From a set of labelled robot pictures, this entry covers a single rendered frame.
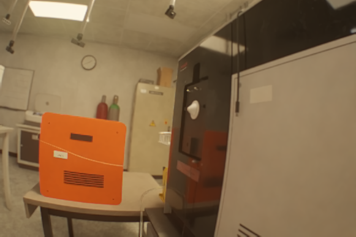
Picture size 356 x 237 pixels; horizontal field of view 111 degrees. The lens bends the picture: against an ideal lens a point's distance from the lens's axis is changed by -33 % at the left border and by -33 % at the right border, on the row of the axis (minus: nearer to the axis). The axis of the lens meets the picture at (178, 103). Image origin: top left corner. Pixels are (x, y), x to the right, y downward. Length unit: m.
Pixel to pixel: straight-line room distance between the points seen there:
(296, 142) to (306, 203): 0.10
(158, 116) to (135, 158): 0.96
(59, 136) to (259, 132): 0.82
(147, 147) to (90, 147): 2.86
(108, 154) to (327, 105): 0.84
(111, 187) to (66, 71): 3.50
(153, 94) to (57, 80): 2.12
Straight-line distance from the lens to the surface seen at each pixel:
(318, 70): 0.30
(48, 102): 4.06
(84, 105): 4.00
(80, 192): 0.97
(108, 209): 0.93
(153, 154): 3.75
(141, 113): 3.64
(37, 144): 3.58
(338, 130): 0.28
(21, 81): 4.53
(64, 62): 4.28
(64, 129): 0.91
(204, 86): 0.58
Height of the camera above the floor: 1.14
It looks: 7 degrees up
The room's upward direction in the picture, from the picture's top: 6 degrees clockwise
